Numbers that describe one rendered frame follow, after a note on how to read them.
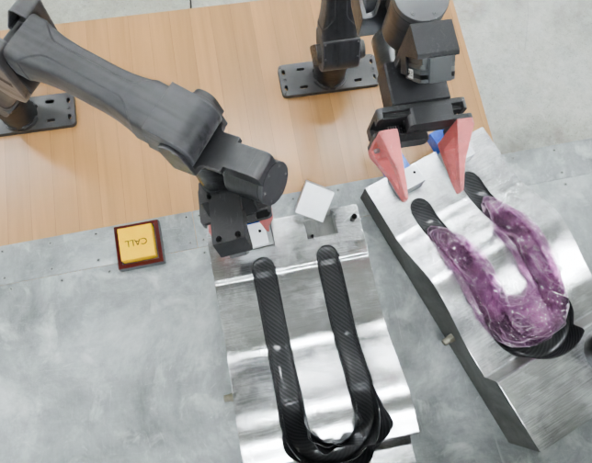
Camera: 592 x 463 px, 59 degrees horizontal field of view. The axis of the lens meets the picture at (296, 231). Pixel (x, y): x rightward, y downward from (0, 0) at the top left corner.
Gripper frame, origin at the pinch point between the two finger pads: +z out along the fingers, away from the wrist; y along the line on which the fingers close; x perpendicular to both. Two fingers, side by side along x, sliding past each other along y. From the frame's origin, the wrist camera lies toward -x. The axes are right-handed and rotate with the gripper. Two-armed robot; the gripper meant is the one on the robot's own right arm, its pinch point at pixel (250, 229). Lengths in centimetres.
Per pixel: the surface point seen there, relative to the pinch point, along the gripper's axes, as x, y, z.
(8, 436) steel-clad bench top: -20, -47, 12
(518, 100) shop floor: 87, 89, 90
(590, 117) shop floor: 77, 114, 99
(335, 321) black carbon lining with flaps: -13.2, 9.1, 12.9
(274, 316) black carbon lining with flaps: -10.9, -0.3, 10.1
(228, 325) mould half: -11.3, -7.6, 8.2
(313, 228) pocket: 3.1, 9.2, 9.1
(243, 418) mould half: -26.0, -7.0, 8.7
